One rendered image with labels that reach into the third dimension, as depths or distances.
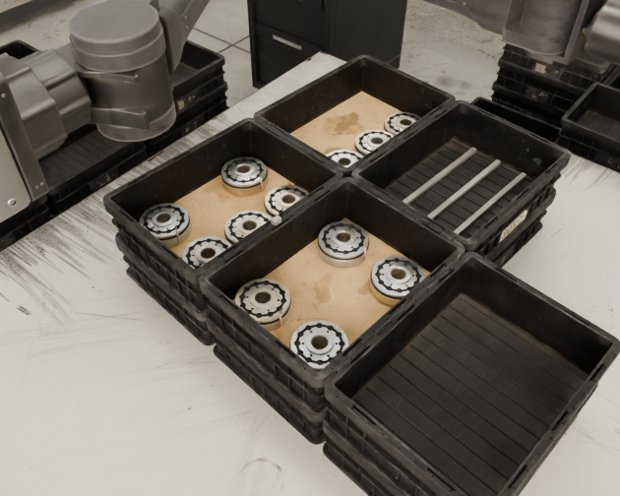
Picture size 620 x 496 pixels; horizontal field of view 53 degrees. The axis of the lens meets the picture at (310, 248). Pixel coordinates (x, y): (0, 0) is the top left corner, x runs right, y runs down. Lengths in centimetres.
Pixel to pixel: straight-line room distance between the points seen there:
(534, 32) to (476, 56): 300
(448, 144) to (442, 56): 212
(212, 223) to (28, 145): 82
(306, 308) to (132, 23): 72
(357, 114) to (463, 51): 215
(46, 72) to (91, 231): 103
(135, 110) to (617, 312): 115
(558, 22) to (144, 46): 41
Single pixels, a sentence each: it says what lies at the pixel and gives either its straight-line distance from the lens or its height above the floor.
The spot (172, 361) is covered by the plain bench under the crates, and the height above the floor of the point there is 70.
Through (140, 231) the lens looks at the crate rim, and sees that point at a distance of 120.
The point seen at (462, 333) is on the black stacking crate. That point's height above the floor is 83.
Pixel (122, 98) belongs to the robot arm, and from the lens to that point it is 58.
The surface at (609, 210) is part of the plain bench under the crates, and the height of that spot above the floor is 70.
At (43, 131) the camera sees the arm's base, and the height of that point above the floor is 145.
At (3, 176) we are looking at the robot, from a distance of 56.
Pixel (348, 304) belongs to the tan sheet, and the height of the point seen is 83.
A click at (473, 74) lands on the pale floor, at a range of 356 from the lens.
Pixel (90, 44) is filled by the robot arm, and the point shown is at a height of 150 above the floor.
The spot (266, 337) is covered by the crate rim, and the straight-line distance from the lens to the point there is 102.
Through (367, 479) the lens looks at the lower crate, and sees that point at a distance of 108.
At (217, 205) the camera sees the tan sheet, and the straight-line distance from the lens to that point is 138.
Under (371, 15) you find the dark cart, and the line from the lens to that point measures 287.
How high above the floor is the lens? 175
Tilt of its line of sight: 46 degrees down
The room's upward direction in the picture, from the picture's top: 1 degrees clockwise
